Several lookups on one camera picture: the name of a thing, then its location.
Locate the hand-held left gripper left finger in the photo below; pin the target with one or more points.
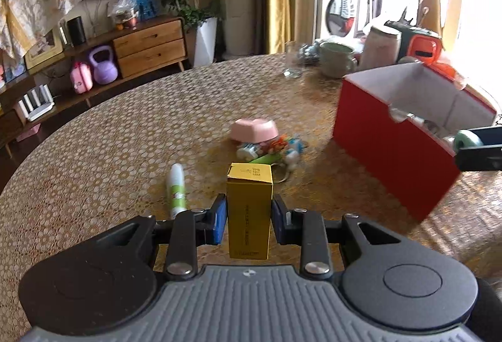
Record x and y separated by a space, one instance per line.
220 220

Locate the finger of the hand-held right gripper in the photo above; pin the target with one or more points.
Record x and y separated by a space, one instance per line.
478 158
490 134

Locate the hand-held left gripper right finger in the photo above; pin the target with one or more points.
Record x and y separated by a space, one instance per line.
279 220

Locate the yellow carton box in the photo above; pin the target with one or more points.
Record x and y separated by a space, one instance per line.
249 216

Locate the white green printed tube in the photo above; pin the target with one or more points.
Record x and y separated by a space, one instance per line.
176 189

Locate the green lip balm tube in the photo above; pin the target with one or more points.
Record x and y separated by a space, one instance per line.
266 158

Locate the small white printed tube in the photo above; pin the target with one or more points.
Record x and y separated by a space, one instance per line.
249 151

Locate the pink bowl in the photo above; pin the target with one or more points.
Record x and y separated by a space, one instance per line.
251 130

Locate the red cardboard box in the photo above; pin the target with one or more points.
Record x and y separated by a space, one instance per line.
372 138

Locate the orange black tool holder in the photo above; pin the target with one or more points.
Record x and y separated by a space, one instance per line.
423 47

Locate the clear drinking glass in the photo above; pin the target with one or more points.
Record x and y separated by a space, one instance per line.
295 63

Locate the white green mug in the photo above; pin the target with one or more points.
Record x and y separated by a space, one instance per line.
335 61

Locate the crumpled silver wrapper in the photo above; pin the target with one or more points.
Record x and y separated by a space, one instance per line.
310 53

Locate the potted green plant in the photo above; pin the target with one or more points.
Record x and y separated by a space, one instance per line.
206 43

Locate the wooden cabinet with drawers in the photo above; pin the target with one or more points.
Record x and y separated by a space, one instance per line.
149 47

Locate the purple kettlebell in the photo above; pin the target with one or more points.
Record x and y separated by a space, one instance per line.
104 69

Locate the white washing machine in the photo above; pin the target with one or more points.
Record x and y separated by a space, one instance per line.
341 12

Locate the white router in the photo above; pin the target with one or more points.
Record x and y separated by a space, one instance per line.
35 106

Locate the plastic bag with fruit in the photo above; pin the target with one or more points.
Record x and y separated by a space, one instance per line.
123 14

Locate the vase with twigs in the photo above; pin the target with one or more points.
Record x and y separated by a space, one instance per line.
97 18

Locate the black speaker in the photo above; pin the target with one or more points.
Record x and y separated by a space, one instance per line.
77 32

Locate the yellow picture frame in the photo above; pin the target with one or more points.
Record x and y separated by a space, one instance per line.
43 51

